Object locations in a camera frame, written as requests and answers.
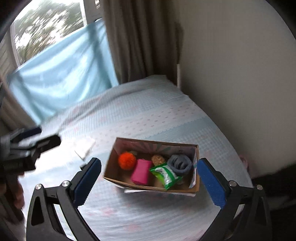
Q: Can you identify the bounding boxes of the orange pompom toy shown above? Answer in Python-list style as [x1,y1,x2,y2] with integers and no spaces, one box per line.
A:
[118,152,137,171]

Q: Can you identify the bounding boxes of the white textured cloth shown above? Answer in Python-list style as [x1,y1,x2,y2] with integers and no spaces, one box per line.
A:
[74,141,96,162]

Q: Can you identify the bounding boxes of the brown curtain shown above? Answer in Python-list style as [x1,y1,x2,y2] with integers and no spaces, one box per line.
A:
[101,1,183,84]

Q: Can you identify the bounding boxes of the person's left hand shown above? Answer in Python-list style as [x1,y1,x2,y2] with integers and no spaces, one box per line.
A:
[6,176,25,210]

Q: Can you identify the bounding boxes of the pink cloth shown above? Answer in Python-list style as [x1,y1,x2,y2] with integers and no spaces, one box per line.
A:
[130,159,152,185]

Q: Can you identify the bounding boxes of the green snack packet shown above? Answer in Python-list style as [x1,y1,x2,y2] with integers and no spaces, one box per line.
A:
[149,163,183,190]

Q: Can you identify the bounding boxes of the window with frame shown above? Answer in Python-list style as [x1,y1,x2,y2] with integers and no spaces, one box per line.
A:
[1,1,102,79]

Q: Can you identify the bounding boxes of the grey sock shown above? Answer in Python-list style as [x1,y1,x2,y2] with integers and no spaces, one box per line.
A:
[167,154,192,176]

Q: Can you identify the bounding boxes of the light blue hanging cloth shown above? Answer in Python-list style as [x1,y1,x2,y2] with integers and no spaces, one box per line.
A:
[8,19,119,124]

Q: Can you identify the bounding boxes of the open cardboard box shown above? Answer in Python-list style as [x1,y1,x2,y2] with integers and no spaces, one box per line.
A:
[103,138,200,196]

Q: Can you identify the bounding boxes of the checkered light blue bedsheet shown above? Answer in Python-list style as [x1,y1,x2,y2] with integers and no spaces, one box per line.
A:
[21,76,252,240]

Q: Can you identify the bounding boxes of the brown plush bear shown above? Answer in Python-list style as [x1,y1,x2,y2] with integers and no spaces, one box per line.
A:
[152,155,166,166]

